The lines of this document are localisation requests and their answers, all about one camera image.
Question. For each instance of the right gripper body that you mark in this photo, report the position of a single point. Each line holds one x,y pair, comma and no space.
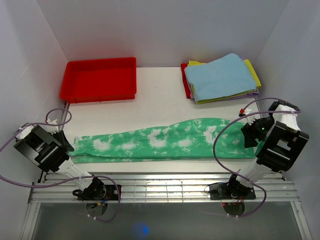
259,128

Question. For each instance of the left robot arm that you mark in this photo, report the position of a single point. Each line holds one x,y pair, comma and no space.
50,152

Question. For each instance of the aluminium rail frame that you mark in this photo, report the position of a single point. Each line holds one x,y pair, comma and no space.
166,188

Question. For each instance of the yellow folded cloth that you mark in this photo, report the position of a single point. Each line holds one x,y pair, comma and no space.
253,72

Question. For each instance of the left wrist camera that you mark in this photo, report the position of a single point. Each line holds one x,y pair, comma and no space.
52,126

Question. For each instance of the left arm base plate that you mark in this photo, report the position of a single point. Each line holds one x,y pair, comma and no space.
108,192

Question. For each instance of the red plastic bin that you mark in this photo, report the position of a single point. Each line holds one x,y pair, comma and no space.
99,80

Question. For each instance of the green tie-dye trousers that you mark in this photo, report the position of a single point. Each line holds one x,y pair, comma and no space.
200,138

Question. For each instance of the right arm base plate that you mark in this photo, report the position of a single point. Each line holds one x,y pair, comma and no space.
225,191

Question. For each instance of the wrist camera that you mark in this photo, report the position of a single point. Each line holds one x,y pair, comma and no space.
52,126
245,112

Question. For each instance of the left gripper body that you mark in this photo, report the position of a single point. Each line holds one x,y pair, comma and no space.
56,135

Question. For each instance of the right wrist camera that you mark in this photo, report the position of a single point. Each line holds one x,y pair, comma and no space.
245,112

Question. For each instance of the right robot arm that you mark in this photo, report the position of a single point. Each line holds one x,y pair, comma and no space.
278,141

